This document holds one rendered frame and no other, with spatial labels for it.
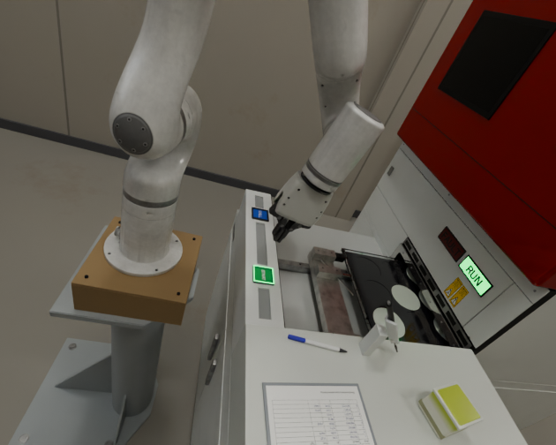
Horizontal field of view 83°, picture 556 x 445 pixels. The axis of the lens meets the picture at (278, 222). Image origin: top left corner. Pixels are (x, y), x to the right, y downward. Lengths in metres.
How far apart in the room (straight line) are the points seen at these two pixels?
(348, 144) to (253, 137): 2.15
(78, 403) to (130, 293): 0.93
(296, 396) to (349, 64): 0.59
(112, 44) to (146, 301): 2.18
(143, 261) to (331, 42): 0.63
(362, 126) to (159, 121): 0.34
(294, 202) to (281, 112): 2.02
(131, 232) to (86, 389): 1.01
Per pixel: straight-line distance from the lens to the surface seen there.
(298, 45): 2.53
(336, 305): 0.98
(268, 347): 0.71
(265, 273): 0.83
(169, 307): 0.81
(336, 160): 0.60
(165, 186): 0.71
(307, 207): 0.66
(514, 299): 0.97
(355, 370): 0.77
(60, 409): 1.68
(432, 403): 0.79
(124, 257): 0.86
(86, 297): 0.86
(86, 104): 2.97
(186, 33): 0.60
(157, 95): 0.59
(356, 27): 0.56
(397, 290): 1.14
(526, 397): 1.51
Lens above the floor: 1.55
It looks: 36 degrees down
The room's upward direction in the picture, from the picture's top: 22 degrees clockwise
